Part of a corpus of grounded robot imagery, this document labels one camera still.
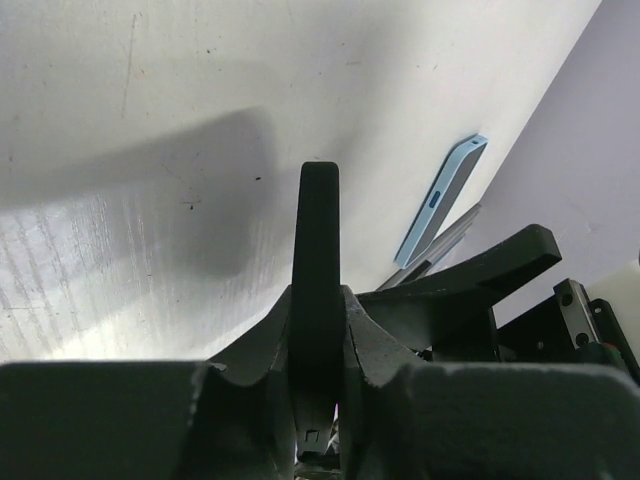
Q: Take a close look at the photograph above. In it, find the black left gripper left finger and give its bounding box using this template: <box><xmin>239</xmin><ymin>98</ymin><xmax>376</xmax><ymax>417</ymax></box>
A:
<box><xmin>1</xmin><ymin>288</ymin><xmax>296</xmax><ymax>479</ymax></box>

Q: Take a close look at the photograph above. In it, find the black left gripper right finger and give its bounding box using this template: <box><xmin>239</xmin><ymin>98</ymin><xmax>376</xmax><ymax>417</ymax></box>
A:
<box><xmin>340</xmin><ymin>283</ymin><xmax>639</xmax><ymax>479</ymax></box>

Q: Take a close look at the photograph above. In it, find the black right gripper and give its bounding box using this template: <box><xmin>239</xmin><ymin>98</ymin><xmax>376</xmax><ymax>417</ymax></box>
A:
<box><xmin>357</xmin><ymin>224</ymin><xmax>639</xmax><ymax>373</ymax></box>

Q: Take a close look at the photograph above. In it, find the light blue cased phone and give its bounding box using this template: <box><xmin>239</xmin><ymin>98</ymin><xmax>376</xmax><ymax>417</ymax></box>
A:
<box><xmin>394</xmin><ymin>134</ymin><xmax>489</xmax><ymax>270</ymax></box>

